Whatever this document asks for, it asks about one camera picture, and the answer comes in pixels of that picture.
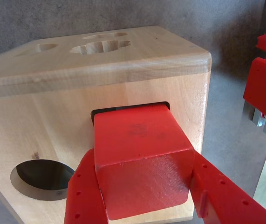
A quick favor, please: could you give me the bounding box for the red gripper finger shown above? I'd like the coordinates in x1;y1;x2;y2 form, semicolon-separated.
189;151;266;224
63;147;108;224

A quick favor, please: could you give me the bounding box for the wooden shape sorter box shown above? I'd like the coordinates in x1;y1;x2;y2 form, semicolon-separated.
0;25;212;224

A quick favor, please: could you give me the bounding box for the aluminium profile rail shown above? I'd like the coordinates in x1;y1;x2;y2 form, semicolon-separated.
251;106;266;138

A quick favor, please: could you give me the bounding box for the red cube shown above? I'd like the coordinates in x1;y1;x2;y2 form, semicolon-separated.
92;103;196;221

